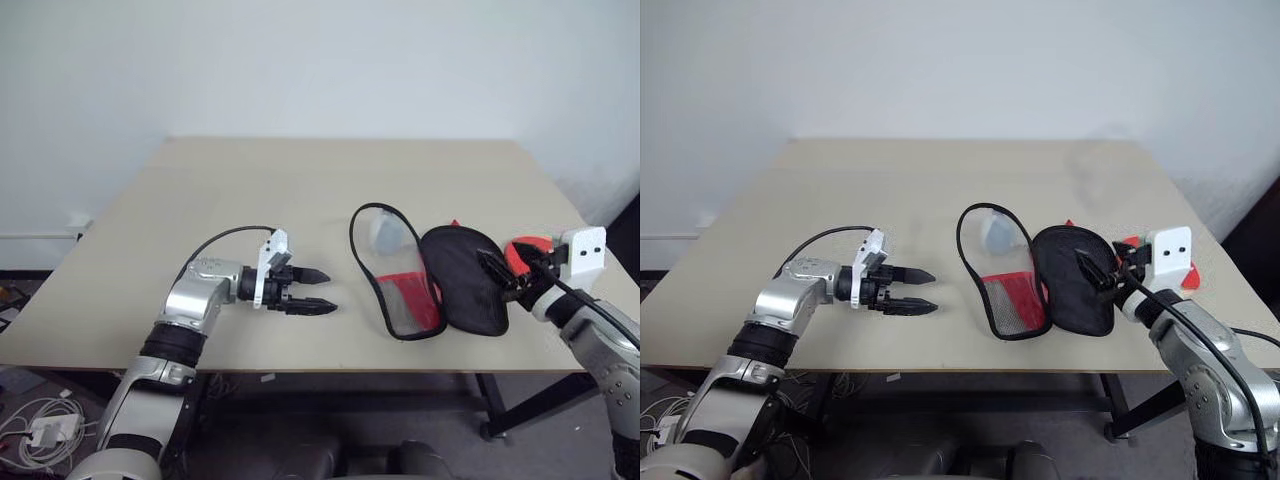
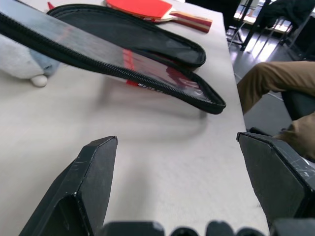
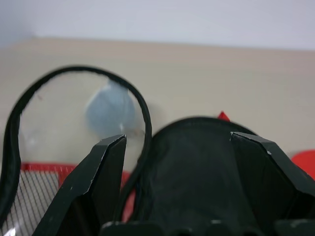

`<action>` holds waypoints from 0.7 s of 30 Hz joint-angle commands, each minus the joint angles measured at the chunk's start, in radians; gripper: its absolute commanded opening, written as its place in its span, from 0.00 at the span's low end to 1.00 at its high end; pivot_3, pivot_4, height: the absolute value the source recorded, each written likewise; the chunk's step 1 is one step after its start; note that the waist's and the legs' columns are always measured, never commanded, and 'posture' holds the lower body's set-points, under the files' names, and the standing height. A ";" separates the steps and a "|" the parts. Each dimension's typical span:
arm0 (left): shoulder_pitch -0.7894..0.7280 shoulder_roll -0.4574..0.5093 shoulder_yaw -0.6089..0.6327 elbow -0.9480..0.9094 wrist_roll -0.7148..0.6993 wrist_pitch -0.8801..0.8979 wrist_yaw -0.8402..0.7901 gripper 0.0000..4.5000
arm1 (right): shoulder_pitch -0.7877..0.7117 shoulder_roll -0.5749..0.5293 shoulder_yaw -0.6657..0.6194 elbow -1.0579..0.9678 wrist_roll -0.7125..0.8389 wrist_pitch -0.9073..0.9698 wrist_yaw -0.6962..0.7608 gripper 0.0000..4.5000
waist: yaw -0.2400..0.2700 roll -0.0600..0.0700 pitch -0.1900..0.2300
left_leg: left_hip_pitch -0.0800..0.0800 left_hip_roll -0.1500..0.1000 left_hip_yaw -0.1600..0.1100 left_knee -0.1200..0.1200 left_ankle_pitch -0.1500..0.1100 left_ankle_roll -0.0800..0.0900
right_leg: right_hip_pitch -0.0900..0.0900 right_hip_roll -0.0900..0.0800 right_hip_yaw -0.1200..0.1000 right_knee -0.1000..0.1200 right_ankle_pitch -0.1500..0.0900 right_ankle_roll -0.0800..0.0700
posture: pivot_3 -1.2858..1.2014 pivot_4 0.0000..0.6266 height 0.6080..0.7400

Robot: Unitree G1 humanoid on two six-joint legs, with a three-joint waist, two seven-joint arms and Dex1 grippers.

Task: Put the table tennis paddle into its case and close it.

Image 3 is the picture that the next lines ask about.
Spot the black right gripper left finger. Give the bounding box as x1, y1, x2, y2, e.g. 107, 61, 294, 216
31, 134, 127, 236

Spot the red mesh pouch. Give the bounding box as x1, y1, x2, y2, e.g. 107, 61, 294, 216
0, 64, 293, 236

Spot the pale blue round object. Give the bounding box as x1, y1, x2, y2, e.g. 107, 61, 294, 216
85, 82, 136, 136

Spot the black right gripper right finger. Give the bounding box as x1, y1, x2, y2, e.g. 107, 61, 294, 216
229, 131, 315, 223

